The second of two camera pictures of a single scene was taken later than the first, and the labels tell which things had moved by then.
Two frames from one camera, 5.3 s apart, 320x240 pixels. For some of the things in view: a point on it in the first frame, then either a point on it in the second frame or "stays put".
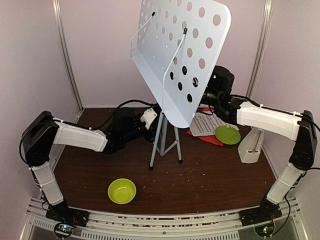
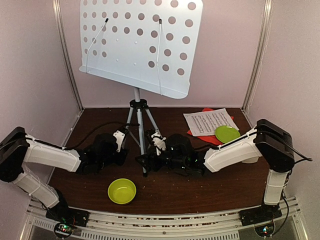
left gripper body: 129,135 → 108,160
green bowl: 121,191 stays put
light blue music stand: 174,50 → 146,45
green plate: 228,134 stays put
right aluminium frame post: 254,82 stays put
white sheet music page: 204,124 stays put
